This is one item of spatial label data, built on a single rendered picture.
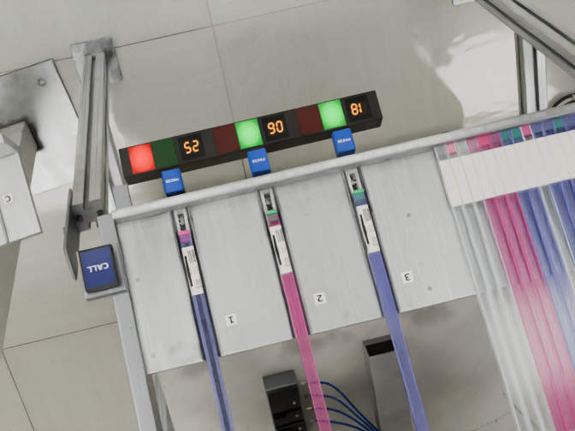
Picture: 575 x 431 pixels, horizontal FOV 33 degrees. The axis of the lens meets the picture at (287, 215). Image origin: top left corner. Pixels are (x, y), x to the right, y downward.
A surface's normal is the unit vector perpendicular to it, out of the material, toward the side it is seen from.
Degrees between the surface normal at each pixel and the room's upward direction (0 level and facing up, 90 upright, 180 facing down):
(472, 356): 0
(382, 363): 0
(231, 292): 43
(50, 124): 0
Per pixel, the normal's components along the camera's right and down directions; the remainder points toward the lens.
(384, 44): 0.16, 0.46
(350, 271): 0.00, -0.25
